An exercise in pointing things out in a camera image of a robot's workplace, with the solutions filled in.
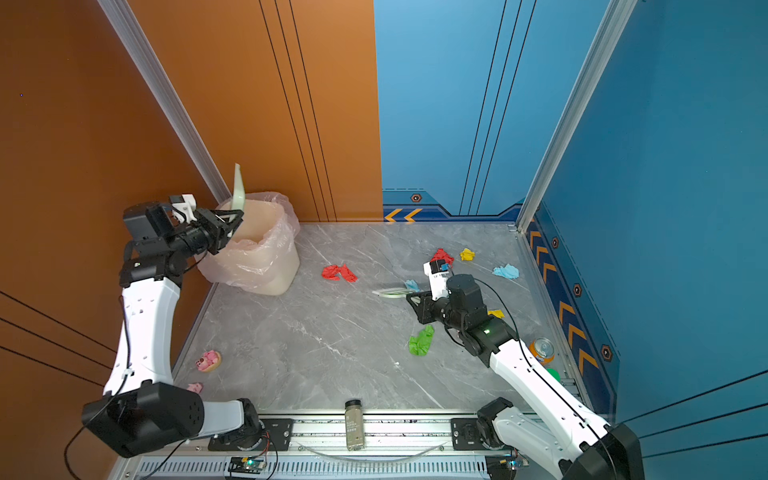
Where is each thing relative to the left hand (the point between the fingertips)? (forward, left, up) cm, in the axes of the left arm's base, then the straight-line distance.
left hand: (244, 210), depth 70 cm
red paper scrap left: (+10, -13, -38) cm, 41 cm away
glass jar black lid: (-38, -26, -35) cm, 58 cm away
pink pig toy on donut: (-23, +16, -36) cm, 46 cm away
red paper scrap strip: (+10, -19, -38) cm, 44 cm away
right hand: (-12, -39, -18) cm, 45 cm away
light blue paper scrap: (+10, -76, -37) cm, 86 cm away
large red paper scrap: (+17, -53, -36) cm, 66 cm away
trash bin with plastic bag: (-1, 0, -15) cm, 15 cm away
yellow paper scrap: (+18, -63, -37) cm, 75 cm away
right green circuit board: (-46, -63, -40) cm, 87 cm away
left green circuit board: (-46, -1, -40) cm, 61 cm away
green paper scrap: (-17, -43, -37) cm, 59 cm away
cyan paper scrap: (+4, -42, -37) cm, 56 cm away
